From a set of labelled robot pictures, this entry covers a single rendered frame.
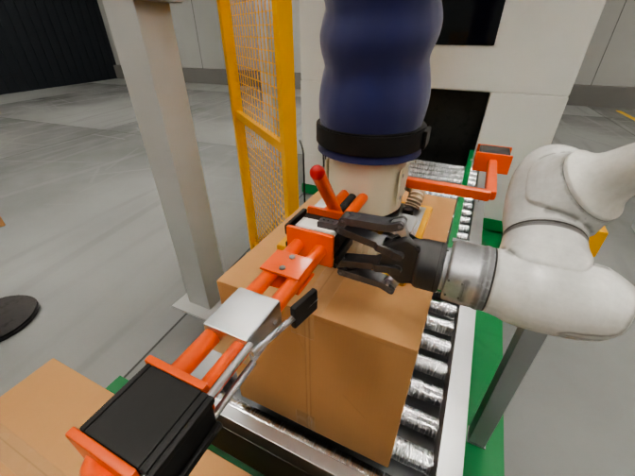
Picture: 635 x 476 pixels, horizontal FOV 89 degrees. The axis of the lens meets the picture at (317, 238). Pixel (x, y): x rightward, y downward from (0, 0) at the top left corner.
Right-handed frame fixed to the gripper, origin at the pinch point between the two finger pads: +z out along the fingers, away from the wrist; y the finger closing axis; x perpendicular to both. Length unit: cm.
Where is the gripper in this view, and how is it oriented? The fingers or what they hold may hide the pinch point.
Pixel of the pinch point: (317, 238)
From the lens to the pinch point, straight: 54.5
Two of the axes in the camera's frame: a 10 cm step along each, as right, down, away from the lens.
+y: 0.1, 8.4, 5.3
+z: -9.1, -2.2, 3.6
